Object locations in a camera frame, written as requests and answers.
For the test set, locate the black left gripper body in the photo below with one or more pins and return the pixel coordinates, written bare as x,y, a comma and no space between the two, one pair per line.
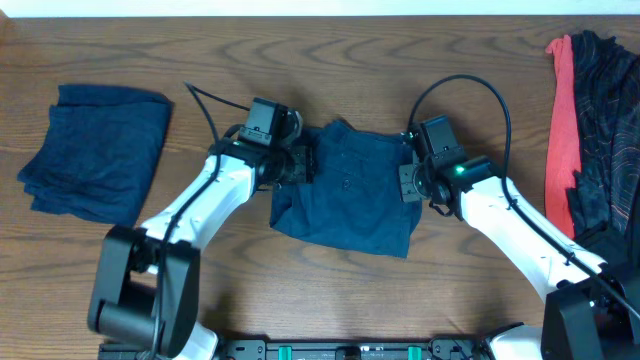
292,168

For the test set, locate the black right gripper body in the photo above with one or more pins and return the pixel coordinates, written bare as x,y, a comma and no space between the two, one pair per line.
414,182

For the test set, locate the dark blue denim shorts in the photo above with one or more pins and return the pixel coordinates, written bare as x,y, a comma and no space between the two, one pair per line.
354,202

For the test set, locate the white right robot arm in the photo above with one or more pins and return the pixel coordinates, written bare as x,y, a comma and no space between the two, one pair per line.
590,308

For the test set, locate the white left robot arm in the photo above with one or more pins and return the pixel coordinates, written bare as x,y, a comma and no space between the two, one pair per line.
145,298

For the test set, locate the red cloth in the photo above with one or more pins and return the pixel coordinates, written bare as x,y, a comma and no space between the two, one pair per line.
563,153

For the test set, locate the black patterned garment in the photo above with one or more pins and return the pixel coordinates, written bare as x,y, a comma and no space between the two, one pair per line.
604,203

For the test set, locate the folded dark blue garment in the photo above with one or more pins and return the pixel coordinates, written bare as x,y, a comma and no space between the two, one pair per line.
100,153

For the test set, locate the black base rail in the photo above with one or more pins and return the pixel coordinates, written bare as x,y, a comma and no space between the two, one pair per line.
350,350

